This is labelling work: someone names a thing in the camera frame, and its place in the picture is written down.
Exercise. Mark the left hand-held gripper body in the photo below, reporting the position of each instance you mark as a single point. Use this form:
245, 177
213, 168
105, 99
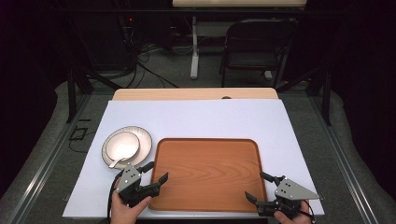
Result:
130, 179

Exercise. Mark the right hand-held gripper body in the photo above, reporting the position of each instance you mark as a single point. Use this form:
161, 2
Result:
291, 191

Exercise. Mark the person's right hand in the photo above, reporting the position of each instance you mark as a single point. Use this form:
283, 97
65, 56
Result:
291, 218

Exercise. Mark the person's left hand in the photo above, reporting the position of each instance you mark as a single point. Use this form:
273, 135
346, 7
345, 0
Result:
124, 210

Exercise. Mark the white round plate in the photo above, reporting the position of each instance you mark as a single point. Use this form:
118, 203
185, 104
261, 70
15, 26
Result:
144, 146

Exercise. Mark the white spoon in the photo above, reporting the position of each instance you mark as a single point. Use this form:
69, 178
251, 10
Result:
115, 162

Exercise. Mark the brown wooden tray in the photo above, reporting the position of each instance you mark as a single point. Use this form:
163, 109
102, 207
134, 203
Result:
208, 174

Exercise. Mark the white table sheet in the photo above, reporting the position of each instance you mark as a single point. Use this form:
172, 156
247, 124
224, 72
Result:
202, 119

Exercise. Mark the light wooden table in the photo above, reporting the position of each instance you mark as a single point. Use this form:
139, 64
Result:
193, 93

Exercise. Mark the black metal stand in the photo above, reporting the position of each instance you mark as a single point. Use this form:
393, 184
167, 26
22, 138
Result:
326, 96
72, 93

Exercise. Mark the white desk leg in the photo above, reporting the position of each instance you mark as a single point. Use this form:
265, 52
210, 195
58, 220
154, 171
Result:
195, 46

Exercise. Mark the black folding chair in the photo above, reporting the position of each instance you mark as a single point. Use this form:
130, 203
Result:
258, 37

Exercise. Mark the grey metal floor rail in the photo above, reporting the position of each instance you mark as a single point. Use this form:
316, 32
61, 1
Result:
342, 161
46, 161

